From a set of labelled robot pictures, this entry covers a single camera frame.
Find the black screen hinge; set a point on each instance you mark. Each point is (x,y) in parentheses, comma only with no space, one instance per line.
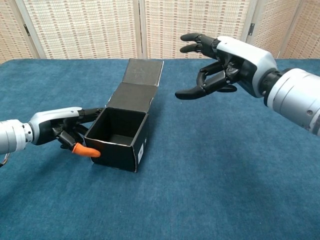
(25,28)
(251,28)

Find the bamboo folding screen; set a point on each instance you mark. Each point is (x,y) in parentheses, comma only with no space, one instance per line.
(87,30)

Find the black cardboard box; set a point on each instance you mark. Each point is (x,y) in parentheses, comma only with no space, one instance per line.
(137,97)

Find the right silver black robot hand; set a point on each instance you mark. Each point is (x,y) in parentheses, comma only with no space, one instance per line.
(247,57)

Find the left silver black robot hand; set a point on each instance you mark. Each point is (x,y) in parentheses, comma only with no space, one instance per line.
(50,117)

